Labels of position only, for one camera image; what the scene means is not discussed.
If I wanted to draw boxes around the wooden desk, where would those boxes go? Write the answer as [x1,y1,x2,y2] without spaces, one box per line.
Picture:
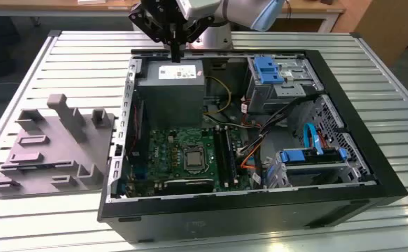
[0,0,347,34]

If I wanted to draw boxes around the green motherboard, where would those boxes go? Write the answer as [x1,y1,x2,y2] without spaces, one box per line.
[128,125,253,196]

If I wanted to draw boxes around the orange wires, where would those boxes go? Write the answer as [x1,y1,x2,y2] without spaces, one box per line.
[240,154,260,171]

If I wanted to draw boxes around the metal socket cover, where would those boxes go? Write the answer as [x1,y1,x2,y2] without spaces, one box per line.
[181,145,207,171]

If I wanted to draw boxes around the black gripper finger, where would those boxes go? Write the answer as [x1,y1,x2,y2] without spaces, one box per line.
[176,15,216,63]
[128,6,177,63]

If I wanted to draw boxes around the black PC case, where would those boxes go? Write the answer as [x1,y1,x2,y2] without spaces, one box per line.
[96,48,408,244]

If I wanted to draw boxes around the grey parts rack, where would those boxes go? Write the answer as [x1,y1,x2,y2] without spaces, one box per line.
[0,93,119,197]

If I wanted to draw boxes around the metal drive cage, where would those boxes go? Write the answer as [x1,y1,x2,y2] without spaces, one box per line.
[247,56,325,113]

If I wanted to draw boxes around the coloured power wire bundle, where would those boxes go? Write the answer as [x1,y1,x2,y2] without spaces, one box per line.
[224,96,264,129]

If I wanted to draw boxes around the hard disk in blue carrier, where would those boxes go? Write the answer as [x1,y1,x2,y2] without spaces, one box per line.
[283,148,348,165]

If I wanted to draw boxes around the yellow wires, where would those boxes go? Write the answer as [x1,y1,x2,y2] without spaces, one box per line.
[203,76,233,115]

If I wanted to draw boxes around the blue SATA cable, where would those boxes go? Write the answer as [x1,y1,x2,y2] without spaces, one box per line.
[303,122,325,155]

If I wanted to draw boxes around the black case fan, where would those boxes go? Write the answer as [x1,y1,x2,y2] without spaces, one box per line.
[288,101,317,138]

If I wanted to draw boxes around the black graphics card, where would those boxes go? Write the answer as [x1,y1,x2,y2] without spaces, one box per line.
[161,177,216,195]

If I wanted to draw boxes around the CPU socket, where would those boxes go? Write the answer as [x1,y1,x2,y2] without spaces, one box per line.
[180,144,208,172]

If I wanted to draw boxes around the blue plastic drive bracket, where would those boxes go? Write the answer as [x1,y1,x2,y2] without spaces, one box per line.
[255,55,284,85]

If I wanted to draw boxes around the grey power supply unit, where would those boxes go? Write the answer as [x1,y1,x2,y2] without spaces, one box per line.
[135,59,207,127]

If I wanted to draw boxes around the black cable bundle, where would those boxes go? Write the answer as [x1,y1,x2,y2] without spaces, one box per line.
[237,96,321,158]

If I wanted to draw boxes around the silver CPU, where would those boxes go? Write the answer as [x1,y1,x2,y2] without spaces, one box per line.
[185,152,204,168]

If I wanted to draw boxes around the metal disk bay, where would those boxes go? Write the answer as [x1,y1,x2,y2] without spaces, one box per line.
[275,151,361,188]

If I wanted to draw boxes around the black RAM slot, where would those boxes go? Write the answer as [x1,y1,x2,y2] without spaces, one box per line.
[213,125,229,186]

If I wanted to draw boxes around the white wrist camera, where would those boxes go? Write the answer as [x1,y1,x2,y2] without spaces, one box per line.
[176,0,223,22]

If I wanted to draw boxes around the wooden cabinet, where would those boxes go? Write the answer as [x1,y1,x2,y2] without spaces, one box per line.
[336,0,408,68]

